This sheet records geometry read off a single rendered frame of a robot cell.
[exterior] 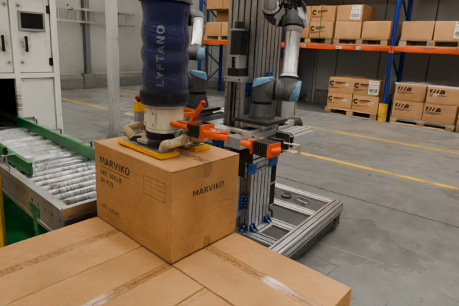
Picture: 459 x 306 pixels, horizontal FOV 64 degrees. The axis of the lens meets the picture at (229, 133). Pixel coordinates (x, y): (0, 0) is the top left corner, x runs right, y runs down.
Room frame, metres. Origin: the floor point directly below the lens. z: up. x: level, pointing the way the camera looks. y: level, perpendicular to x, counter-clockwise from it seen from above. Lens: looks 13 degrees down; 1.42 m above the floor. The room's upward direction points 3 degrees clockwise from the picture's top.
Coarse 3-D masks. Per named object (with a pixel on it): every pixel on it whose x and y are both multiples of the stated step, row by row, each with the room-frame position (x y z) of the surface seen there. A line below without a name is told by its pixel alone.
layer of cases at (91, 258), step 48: (48, 240) 1.47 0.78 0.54; (96, 240) 1.49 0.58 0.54; (240, 240) 1.55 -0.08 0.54; (0, 288) 1.13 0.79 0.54; (48, 288) 1.15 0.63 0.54; (96, 288) 1.16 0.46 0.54; (144, 288) 1.17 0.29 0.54; (192, 288) 1.18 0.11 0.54; (240, 288) 1.20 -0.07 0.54; (288, 288) 1.21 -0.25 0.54; (336, 288) 1.22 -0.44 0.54
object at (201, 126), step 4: (200, 120) 1.56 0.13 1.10; (188, 124) 1.50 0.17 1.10; (192, 124) 1.53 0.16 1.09; (196, 124) 1.53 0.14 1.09; (200, 124) 1.54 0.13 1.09; (204, 124) 1.54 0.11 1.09; (208, 124) 1.49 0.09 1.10; (212, 124) 1.51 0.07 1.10; (188, 128) 1.51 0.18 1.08; (192, 128) 1.48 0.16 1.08; (196, 128) 1.46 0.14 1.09; (200, 128) 1.46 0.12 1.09; (204, 128) 1.48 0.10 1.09; (208, 128) 1.49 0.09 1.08; (188, 132) 1.50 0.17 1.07; (192, 132) 1.49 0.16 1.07; (196, 132) 1.47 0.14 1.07; (200, 132) 1.46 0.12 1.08; (192, 136) 1.48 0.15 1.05; (196, 136) 1.46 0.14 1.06; (200, 136) 1.46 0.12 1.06; (204, 136) 1.48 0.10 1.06; (208, 136) 1.49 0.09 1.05
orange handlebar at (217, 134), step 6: (186, 108) 1.97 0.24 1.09; (186, 114) 1.83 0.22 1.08; (192, 114) 1.86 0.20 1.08; (180, 120) 1.63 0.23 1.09; (180, 126) 1.56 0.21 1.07; (186, 126) 1.53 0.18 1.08; (204, 132) 1.46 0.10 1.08; (210, 132) 1.44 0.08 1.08; (216, 132) 1.42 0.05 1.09; (222, 132) 1.43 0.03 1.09; (228, 132) 1.45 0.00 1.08; (210, 138) 1.43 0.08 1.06; (216, 138) 1.42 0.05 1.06; (222, 138) 1.39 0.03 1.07; (240, 144) 1.32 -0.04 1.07; (246, 144) 1.31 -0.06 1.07; (276, 150) 1.23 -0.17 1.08
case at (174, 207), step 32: (96, 160) 1.72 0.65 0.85; (128, 160) 1.53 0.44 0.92; (160, 160) 1.47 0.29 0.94; (192, 160) 1.49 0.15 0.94; (224, 160) 1.55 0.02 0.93; (96, 192) 1.72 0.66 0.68; (128, 192) 1.53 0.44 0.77; (160, 192) 1.38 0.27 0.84; (192, 192) 1.41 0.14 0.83; (224, 192) 1.56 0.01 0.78; (128, 224) 1.53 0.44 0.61; (160, 224) 1.38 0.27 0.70; (192, 224) 1.41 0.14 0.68; (224, 224) 1.57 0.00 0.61; (160, 256) 1.38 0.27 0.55
